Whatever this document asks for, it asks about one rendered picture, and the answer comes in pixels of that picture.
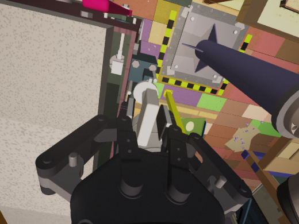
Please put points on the green plate with white disc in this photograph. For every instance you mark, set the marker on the green plate with white disc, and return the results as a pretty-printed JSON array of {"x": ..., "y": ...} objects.
[{"x": 198, "y": 128}]

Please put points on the dark green bandsaw door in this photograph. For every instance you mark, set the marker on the dark green bandsaw door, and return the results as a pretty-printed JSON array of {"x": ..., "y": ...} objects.
[{"x": 114, "y": 93}]

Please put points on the wooden tray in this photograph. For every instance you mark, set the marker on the wooden tray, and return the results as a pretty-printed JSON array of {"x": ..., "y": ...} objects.
[{"x": 275, "y": 16}]

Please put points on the white latch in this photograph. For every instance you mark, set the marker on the white latch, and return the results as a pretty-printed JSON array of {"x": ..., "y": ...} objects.
[{"x": 147, "y": 112}]

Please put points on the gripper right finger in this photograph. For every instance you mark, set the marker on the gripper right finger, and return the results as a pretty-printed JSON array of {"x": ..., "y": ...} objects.
[{"x": 210, "y": 163}]

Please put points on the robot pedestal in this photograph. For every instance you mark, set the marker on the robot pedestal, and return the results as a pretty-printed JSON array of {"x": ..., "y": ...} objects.
[{"x": 245, "y": 65}]

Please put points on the yellow post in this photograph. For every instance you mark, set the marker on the yellow post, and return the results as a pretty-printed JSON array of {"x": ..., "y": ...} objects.
[{"x": 172, "y": 107}]

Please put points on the wooden rack with blue rails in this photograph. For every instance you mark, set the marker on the wooden rack with blue rails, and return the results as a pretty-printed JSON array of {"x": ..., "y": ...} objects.
[{"x": 259, "y": 168}]

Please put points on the white bolt block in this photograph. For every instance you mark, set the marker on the white bolt block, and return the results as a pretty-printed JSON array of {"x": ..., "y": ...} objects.
[{"x": 116, "y": 67}]

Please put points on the magenta clutch lever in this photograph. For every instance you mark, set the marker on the magenta clutch lever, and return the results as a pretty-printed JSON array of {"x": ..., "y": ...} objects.
[{"x": 98, "y": 5}]

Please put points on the blue bolted block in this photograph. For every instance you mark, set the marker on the blue bolted block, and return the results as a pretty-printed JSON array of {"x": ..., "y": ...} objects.
[{"x": 140, "y": 72}]

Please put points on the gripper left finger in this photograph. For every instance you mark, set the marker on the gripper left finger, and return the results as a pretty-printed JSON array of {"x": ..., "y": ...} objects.
[{"x": 77, "y": 142}]

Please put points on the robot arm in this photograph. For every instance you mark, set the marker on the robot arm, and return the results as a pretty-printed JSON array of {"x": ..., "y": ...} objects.
[{"x": 288, "y": 121}]

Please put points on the maroon bandsaw body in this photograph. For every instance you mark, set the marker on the maroon bandsaw body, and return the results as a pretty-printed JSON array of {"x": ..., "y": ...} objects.
[{"x": 46, "y": 93}]

